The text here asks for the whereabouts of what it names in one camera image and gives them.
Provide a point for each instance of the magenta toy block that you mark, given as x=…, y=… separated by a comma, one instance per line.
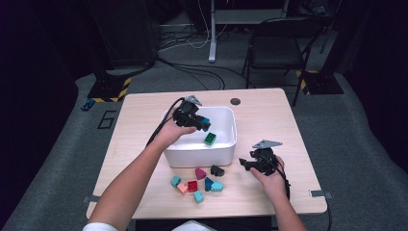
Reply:
x=200, y=174

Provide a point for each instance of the black yellow striped base plate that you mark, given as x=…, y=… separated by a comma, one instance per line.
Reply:
x=320, y=84
x=107, y=88

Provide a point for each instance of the teal rectangular toy block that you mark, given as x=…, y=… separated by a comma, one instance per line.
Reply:
x=198, y=197

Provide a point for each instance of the person's right hand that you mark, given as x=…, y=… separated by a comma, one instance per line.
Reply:
x=274, y=186

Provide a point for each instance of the red toy block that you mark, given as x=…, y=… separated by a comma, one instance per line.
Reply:
x=192, y=186

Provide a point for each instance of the black toy block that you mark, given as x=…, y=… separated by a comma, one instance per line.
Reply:
x=217, y=171

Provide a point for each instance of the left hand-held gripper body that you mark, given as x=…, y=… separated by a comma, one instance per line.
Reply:
x=186, y=115

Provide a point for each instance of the person's white shirt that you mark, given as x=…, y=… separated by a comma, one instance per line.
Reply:
x=99, y=227

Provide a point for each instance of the green toy block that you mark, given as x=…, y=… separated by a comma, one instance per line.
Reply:
x=210, y=138

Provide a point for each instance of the pink toy block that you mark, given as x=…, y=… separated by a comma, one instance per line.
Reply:
x=182, y=188

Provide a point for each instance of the white desk frame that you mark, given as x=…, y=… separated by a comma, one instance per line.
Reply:
x=212, y=38

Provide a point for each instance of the light teal rounded toy block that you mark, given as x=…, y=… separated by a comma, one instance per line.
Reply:
x=217, y=186

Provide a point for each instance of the dark blue toy block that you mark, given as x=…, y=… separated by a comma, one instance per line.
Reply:
x=208, y=184

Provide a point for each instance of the black folding chair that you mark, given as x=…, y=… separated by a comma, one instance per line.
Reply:
x=275, y=51

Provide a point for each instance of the white plastic bin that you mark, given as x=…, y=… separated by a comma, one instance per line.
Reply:
x=198, y=159

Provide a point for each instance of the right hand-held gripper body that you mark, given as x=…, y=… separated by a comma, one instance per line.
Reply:
x=266, y=160

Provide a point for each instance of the large black cabinet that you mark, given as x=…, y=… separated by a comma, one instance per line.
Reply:
x=128, y=32

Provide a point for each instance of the small teal toy block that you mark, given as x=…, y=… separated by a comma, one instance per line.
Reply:
x=175, y=181

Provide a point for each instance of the person's left hand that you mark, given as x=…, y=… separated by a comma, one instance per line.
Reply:
x=170, y=133

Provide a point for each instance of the grey tape strip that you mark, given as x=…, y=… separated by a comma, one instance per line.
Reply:
x=89, y=199
x=320, y=193

